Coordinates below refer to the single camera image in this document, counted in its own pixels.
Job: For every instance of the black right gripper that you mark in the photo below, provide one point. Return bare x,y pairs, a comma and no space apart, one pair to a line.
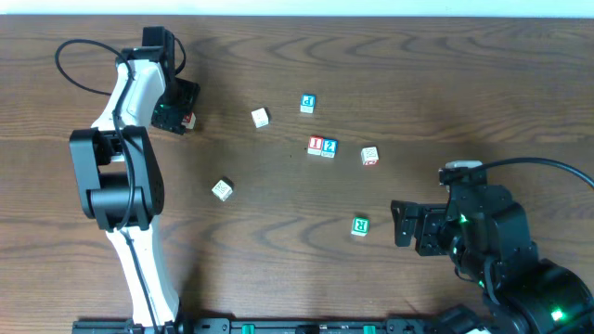
427,228

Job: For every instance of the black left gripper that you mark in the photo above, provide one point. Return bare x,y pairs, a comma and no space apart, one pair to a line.
177,109

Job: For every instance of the blue number 2 block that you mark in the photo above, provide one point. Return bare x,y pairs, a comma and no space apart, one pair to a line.
329,148

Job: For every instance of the red letter I block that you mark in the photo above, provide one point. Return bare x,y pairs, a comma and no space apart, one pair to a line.
315,145

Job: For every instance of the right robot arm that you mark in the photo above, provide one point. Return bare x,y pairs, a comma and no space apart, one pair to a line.
525,293

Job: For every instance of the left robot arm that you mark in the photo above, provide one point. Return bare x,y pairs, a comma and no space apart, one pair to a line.
119,180

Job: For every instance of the red letter A block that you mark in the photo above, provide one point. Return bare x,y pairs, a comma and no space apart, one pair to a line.
189,121

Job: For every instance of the green letter R block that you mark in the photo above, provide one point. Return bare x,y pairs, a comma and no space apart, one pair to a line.
360,226

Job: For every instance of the wooden block red side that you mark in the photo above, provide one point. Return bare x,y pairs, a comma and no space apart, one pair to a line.
369,155

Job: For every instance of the plain wooden block top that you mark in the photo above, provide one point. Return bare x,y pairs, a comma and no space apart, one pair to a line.
260,117

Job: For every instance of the tilted plain wooden block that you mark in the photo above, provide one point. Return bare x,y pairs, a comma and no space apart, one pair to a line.
223,189

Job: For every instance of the blue letter P block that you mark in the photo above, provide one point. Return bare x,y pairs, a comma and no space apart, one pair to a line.
307,104

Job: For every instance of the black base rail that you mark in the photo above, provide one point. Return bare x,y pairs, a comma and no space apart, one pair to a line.
226,326

